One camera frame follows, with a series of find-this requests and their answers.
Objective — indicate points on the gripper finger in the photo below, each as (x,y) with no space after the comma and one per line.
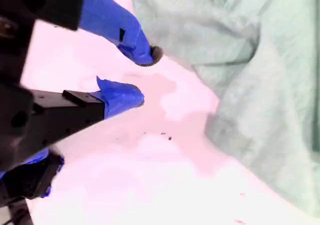
(82,110)
(112,20)

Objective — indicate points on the pale green T-shirt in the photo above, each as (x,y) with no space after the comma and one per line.
(250,85)

